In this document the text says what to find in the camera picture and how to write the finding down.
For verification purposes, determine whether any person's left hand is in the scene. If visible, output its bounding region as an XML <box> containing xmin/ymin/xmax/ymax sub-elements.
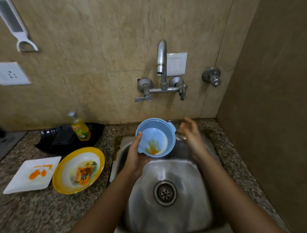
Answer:
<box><xmin>124</xmin><ymin>131</ymin><xmax>152</xmax><ymax>178</ymax></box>

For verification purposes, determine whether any yellow dish soap bottle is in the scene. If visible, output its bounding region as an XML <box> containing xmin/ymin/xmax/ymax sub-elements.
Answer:
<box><xmin>68</xmin><ymin>111</ymin><xmax>91</xmax><ymax>141</ymax></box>

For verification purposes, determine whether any yellow rimmed round plate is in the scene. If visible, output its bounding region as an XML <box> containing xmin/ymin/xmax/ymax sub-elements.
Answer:
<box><xmin>52</xmin><ymin>147</ymin><xmax>105</xmax><ymax>195</ymax></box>

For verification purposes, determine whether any person's left forearm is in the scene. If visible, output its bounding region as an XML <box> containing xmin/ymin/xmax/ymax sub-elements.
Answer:
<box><xmin>70</xmin><ymin>166</ymin><xmax>142</xmax><ymax>233</ymax></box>

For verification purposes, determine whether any white square plate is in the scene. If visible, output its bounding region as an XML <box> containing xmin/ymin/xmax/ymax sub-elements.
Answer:
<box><xmin>3</xmin><ymin>156</ymin><xmax>62</xmax><ymax>194</ymax></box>

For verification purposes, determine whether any grey stovetop edge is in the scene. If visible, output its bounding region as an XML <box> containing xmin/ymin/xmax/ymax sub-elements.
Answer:
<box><xmin>0</xmin><ymin>131</ymin><xmax>27</xmax><ymax>161</ymax></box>

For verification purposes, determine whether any steel wall faucet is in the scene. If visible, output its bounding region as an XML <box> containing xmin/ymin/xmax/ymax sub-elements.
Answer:
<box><xmin>134</xmin><ymin>39</ymin><xmax>188</xmax><ymax>103</ymax></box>

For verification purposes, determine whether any white wall switch plate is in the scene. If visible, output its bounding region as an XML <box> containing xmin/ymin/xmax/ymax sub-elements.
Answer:
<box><xmin>157</xmin><ymin>52</ymin><xmax>188</xmax><ymax>77</ymax></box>

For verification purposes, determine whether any steel kitchen sink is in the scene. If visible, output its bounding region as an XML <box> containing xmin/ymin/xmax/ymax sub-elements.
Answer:
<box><xmin>109</xmin><ymin>134</ymin><xmax>234</xmax><ymax>233</ymax></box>

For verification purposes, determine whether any person's right forearm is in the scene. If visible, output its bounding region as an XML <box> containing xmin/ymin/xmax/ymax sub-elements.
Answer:
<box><xmin>195</xmin><ymin>151</ymin><xmax>284</xmax><ymax>233</ymax></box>

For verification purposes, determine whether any white wall socket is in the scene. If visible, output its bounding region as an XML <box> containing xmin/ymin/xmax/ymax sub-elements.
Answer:
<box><xmin>0</xmin><ymin>62</ymin><xmax>32</xmax><ymax>86</ymax></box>

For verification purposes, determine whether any sink drain strainer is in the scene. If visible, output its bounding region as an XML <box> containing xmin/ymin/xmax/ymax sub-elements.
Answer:
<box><xmin>153</xmin><ymin>180</ymin><xmax>178</xmax><ymax>207</ymax></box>

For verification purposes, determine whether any person's right hand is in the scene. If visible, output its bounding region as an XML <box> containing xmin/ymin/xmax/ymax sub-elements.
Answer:
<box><xmin>177</xmin><ymin>117</ymin><xmax>209</xmax><ymax>162</ymax></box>

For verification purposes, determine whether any black plastic bag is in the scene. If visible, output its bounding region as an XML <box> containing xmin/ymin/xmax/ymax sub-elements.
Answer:
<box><xmin>34</xmin><ymin>122</ymin><xmax>105</xmax><ymax>155</ymax></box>

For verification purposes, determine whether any blue plastic bowl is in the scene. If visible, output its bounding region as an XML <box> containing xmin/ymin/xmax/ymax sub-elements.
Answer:
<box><xmin>135</xmin><ymin>118</ymin><xmax>177</xmax><ymax>158</ymax></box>

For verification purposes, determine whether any round steel wall valve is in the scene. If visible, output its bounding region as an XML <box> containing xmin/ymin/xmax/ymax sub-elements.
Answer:
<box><xmin>202</xmin><ymin>67</ymin><xmax>222</xmax><ymax>87</ymax></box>

